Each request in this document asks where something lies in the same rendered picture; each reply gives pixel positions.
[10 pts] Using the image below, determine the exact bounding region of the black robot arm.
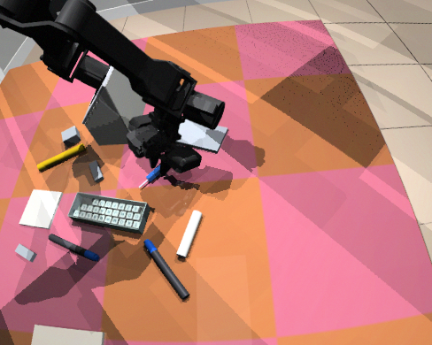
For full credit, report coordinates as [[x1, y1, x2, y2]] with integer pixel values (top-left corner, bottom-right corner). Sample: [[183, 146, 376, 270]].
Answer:
[[0, 0, 226, 158]]

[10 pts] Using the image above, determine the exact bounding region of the black marker with blue cap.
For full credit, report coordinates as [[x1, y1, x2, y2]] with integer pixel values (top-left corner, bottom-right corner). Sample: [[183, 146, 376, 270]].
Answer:
[[48, 234, 100, 261], [143, 239, 190, 300]]

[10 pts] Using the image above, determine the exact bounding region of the blue and white stylus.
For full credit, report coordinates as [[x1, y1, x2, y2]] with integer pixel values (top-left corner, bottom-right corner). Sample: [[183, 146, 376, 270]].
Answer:
[[139, 165, 160, 188]]

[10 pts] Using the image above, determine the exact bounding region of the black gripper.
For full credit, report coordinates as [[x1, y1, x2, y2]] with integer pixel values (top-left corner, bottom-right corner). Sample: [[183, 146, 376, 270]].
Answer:
[[128, 110, 202, 177]]

